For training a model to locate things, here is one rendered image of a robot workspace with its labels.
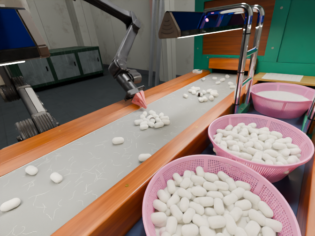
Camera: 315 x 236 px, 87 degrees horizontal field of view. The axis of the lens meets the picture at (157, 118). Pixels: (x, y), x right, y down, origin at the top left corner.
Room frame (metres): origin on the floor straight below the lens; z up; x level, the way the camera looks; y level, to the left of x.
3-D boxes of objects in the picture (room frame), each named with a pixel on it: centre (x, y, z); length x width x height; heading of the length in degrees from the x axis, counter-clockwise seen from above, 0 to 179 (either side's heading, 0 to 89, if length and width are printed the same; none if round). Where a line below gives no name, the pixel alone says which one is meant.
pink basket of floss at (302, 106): (0.72, -0.59, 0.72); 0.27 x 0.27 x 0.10
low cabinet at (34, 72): (5.14, 2.86, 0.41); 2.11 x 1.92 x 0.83; 131
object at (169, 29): (0.79, -0.27, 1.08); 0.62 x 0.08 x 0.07; 136
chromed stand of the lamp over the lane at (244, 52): (0.73, -0.33, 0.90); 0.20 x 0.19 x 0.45; 136
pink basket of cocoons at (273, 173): (0.40, -0.28, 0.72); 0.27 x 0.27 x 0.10
